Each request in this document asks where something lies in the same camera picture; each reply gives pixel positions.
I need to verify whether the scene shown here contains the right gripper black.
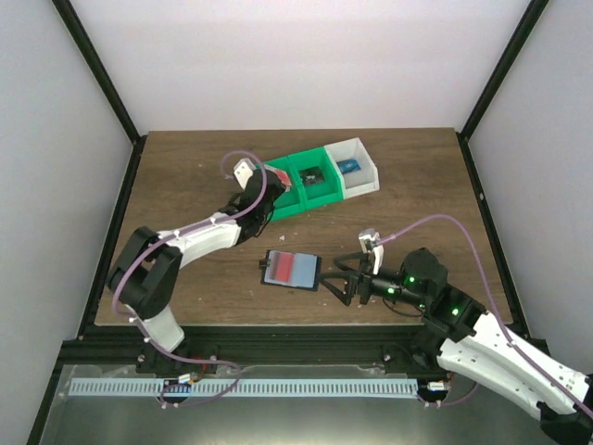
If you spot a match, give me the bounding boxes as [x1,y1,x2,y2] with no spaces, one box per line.
[318,253,429,310]

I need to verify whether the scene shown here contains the white red April card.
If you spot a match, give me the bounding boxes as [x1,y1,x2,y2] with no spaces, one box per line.
[274,169,292,190]

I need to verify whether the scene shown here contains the black leather card holder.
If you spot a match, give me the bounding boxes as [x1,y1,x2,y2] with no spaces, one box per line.
[259,250,322,292]

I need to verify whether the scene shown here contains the red striped credit card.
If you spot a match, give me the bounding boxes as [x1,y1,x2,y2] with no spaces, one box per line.
[265,250,294,285]

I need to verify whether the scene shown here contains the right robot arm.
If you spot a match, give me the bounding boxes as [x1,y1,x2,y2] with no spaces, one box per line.
[319,248,592,444]

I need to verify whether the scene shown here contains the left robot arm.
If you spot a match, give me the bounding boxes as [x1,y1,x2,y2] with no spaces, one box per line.
[106,171,287,375]

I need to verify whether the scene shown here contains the black card in bin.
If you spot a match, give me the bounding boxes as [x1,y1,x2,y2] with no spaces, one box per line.
[299,166,324,185]

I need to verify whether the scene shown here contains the blue card in bin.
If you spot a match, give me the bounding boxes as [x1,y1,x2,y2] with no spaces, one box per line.
[336,159,361,175]

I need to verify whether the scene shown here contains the large green storage bin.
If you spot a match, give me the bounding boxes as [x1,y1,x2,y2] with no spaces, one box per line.
[264,157,306,222]

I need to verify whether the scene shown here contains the middle green storage bin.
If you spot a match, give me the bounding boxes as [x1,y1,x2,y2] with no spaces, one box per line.
[288,147,344,210]

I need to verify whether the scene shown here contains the white storage bin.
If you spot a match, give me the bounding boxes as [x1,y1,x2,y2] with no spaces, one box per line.
[324,137,380,199]

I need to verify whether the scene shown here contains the metal front plate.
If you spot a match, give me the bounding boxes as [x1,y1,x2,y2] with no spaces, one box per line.
[30,367,550,444]

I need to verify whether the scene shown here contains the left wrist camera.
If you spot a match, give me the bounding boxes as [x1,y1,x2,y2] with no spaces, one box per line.
[233,158,256,190]

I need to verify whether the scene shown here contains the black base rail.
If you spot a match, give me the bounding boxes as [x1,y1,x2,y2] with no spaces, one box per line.
[57,324,444,377]

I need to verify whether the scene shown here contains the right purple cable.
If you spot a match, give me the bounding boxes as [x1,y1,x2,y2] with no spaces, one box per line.
[377,213,593,418]

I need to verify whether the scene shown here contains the right black side rail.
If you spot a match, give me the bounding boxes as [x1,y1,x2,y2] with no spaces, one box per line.
[456,133,529,335]

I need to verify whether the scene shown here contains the black side rail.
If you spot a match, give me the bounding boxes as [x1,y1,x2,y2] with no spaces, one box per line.
[76,134,147,340]
[456,133,529,335]

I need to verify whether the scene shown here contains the left black side rail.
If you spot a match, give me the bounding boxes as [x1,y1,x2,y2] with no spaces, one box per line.
[76,134,147,340]

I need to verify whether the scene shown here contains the light blue cable duct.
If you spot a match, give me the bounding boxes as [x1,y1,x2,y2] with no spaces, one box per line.
[68,377,418,399]

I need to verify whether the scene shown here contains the black frame post left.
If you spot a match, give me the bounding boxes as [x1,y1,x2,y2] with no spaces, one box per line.
[52,0,143,145]

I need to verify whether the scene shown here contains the black frame post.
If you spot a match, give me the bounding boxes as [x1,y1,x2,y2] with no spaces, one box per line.
[52,0,143,145]
[458,0,549,143]

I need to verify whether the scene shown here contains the black frame post right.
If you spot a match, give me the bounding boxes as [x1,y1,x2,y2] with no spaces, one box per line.
[458,0,549,143]

